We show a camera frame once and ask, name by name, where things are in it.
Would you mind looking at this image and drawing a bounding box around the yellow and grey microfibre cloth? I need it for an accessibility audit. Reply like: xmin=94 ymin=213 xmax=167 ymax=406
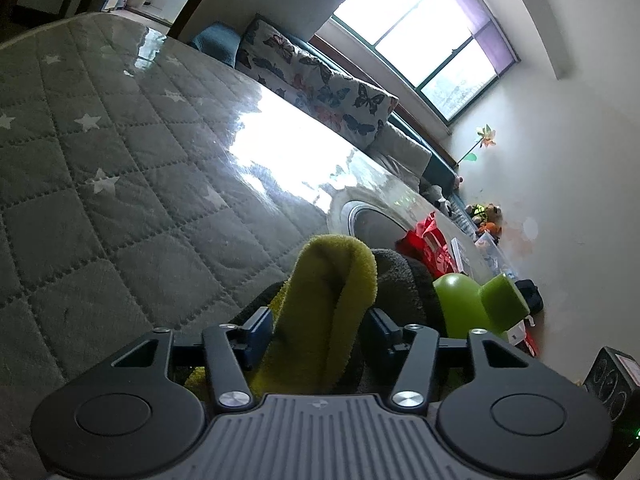
xmin=184 ymin=233 xmax=446 ymax=401

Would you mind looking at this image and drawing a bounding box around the blue cushion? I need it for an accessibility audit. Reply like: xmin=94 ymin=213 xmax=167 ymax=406
xmin=189 ymin=22 xmax=241 ymax=67

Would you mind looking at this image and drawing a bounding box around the plush toys pile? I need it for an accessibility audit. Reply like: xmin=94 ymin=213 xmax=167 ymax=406
xmin=465 ymin=203 xmax=503 ymax=240

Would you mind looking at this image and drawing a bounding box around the black speaker box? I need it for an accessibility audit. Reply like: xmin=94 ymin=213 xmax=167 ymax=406
xmin=582 ymin=347 xmax=640 ymax=430

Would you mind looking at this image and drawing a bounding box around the colourful pinwheel toy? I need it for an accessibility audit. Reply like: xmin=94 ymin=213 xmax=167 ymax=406
xmin=458 ymin=124 xmax=496 ymax=162

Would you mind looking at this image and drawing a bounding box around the round induction cooktop in table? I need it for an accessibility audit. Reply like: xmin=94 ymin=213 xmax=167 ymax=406
xmin=326 ymin=186 xmax=416 ymax=249

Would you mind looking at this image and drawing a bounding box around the green plastic detergent bottle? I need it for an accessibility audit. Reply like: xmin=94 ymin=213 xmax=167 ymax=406
xmin=434 ymin=273 xmax=529 ymax=339

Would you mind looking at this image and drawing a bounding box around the clear plastic box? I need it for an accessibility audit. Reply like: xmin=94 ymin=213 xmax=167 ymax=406
xmin=474 ymin=232 xmax=518 ymax=281

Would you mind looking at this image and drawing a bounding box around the grey quilted star table cover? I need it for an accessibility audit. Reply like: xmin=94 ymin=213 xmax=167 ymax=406
xmin=1 ymin=14 xmax=478 ymax=479

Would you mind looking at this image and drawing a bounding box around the teal sofa bench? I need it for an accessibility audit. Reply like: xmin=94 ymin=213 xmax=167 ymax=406
xmin=249 ymin=14 xmax=464 ymax=206

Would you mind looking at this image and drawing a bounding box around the butterfly print cushion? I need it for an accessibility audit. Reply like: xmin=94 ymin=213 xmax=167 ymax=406
xmin=235 ymin=18 xmax=398 ymax=151

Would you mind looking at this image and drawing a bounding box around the window with green frame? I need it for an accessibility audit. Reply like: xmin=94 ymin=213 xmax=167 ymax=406
xmin=332 ymin=0 xmax=518 ymax=125

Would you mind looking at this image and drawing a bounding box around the beige cushion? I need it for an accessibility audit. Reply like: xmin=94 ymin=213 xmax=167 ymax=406
xmin=364 ymin=122 xmax=432 ymax=191

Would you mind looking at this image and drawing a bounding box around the red cut paper decoration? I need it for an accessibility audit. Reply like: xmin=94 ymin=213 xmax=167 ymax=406
xmin=395 ymin=211 xmax=458 ymax=278

